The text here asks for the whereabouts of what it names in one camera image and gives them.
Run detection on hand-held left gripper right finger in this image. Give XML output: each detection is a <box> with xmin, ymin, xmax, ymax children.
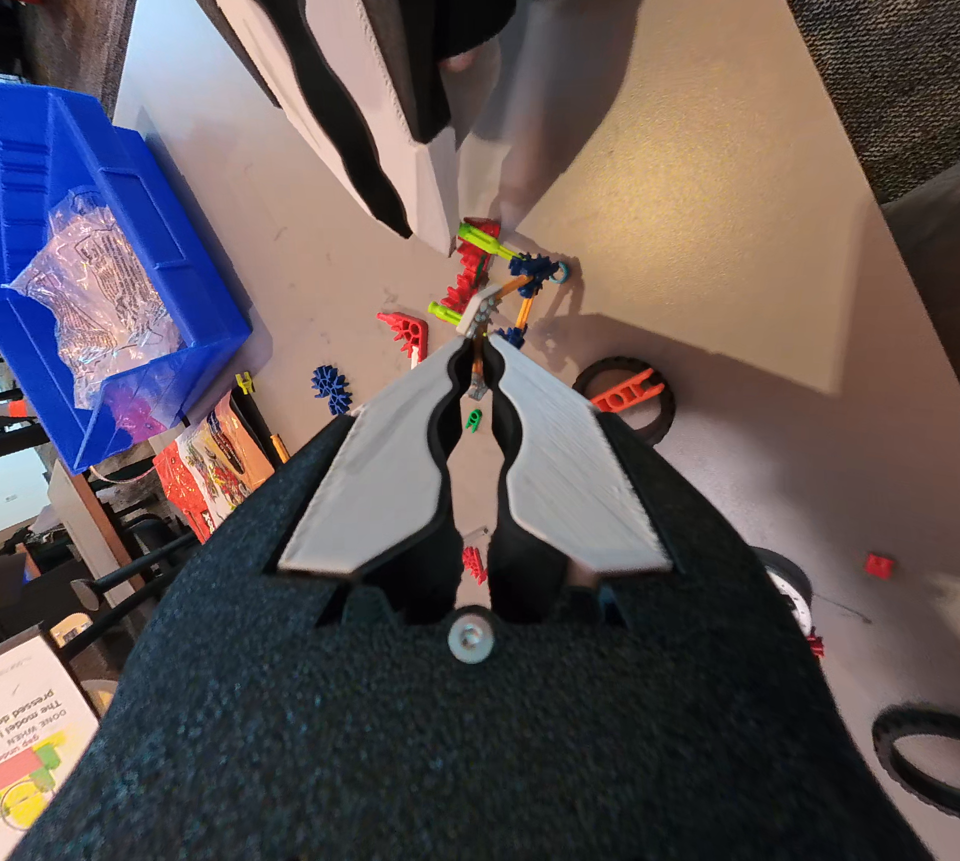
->
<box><xmin>482</xmin><ymin>336</ymin><xmax>674</xmax><ymax>624</ymax></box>

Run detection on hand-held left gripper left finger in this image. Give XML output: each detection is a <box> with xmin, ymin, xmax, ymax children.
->
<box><xmin>276</xmin><ymin>336</ymin><xmax>475</xmax><ymax>624</ymax></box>

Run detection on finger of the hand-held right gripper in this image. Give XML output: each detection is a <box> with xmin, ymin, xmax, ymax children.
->
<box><xmin>196</xmin><ymin>0</ymin><xmax>415</xmax><ymax>241</ymax></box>
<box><xmin>298</xmin><ymin>0</ymin><xmax>461</xmax><ymax>258</ymax></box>

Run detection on colourful rod connector toy model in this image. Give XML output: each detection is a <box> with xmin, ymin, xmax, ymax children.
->
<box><xmin>426</xmin><ymin>219</ymin><xmax>573</xmax><ymax>404</ymax></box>

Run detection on red connectors with green clip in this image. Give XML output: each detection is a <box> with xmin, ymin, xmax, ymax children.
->
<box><xmin>441</xmin><ymin>219</ymin><xmax>503</xmax><ymax>312</ymax></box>

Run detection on blue snowflake connector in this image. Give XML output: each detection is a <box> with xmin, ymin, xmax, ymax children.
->
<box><xmin>310</xmin><ymin>363</ymin><xmax>354</xmax><ymax>418</ymax></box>

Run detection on orange connector piece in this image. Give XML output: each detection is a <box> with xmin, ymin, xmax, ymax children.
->
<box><xmin>588</xmin><ymin>366</ymin><xmax>668</xmax><ymax>414</ymax></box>

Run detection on red connector with white rod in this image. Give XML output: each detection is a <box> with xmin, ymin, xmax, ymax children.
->
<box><xmin>375</xmin><ymin>309</ymin><xmax>431</xmax><ymax>372</ymax></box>

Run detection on grey toy wheel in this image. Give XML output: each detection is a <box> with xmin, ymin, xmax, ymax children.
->
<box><xmin>753</xmin><ymin>545</ymin><xmax>816</xmax><ymax>635</ymax></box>

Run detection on blue plastic bin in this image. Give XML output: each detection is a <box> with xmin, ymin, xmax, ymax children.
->
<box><xmin>0</xmin><ymin>84</ymin><xmax>254</xmax><ymax>477</ymax></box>

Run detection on crumpled clear plastic bags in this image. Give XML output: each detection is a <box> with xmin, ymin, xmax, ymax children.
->
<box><xmin>3</xmin><ymin>189</ymin><xmax>186</xmax><ymax>444</ymax></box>

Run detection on white instruction board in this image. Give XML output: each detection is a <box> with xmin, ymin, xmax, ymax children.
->
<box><xmin>0</xmin><ymin>630</ymin><xmax>104</xmax><ymax>837</ymax></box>

